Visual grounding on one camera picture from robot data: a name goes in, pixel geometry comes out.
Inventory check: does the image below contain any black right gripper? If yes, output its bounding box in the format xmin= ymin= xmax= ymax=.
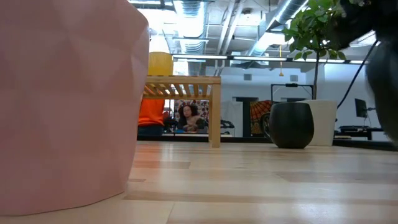
xmin=329 ymin=0 xmax=398 ymax=50

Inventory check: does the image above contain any black mug orange inside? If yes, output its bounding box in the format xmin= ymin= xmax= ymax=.
xmin=364 ymin=39 xmax=398 ymax=144

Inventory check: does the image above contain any black round mug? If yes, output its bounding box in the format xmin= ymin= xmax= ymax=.
xmin=261 ymin=101 xmax=315 ymax=149

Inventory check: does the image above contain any yellow mug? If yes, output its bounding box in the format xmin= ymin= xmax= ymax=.
xmin=148 ymin=51 xmax=174 ymax=77

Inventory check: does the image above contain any pink faceted mug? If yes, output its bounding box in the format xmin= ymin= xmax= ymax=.
xmin=0 ymin=0 xmax=151 ymax=217

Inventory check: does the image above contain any black monitor on arm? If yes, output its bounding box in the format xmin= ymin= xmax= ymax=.
xmin=354 ymin=98 xmax=376 ymax=119

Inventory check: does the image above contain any green leafy plant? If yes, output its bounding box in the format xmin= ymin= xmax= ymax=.
xmin=282 ymin=0 xmax=368 ymax=101

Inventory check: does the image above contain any ceiling light strip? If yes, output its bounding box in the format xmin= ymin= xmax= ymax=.
xmin=172 ymin=54 xmax=368 ymax=65

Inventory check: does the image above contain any white plant pot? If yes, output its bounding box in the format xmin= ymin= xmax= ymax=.
xmin=297 ymin=99 xmax=338 ymax=147

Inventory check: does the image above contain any black low bench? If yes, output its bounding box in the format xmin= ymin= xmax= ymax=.
xmin=334 ymin=124 xmax=385 ymax=141

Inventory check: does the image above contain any orange patterned tapestry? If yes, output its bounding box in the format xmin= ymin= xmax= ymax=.
xmin=249 ymin=100 xmax=274 ymax=135

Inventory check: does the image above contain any black aluminium cross bar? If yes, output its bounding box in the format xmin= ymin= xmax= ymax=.
xmin=136 ymin=134 xmax=398 ymax=152

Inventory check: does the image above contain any round patterned cloth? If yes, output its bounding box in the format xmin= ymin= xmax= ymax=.
xmin=173 ymin=99 xmax=210 ymax=125

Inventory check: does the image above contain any wooden slatted rack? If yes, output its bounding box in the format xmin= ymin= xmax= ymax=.
xmin=142 ymin=75 xmax=223 ymax=149

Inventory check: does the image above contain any seated person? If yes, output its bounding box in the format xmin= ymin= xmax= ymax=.
xmin=176 ymin=103 xmax=206 ymax=132

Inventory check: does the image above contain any person in orange top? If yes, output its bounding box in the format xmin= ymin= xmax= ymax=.
xmin=137 ymin=98 xmax=166 ymax=137

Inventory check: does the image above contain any black cable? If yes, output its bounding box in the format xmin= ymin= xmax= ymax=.
xmin=336 ymin=39 xmax=379 ymax=110

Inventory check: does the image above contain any silver ceiling duct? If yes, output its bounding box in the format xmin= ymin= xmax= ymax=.
xmin=248 ymin=0 xmax=309 ymax=57
xmin=172 ymin=0 xmax=208 ymax=55

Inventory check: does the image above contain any black metal stand frame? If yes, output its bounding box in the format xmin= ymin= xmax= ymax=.
xmin=270 ymin=83 xmax=315 ymax=103

